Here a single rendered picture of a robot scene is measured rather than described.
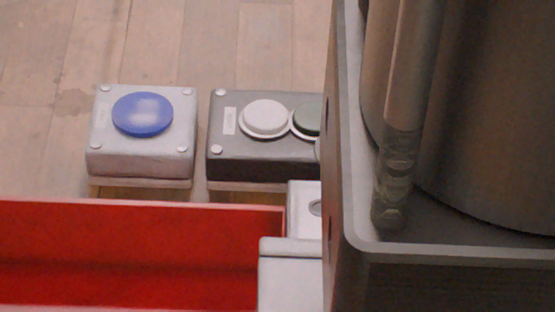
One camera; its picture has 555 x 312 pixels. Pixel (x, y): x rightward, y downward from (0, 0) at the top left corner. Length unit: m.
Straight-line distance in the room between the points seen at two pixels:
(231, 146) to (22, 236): 0.14
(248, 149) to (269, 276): 0.40
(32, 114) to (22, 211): 0.15
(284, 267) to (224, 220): 0.33
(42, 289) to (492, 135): 0.51
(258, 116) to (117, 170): 0.10
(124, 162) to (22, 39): 0.17
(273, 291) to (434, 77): 0.13
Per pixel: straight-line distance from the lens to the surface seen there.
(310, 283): 0.35
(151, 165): 0.75
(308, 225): 0.42
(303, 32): 0.88
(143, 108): 0.76
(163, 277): 0.70
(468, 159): 0.23
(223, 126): 0.76
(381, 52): 0.24
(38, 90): 0.84
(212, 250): 0.69
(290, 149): 0.74
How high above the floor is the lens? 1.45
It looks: 45 degrees down
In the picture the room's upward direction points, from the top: 3 degrees clockwise
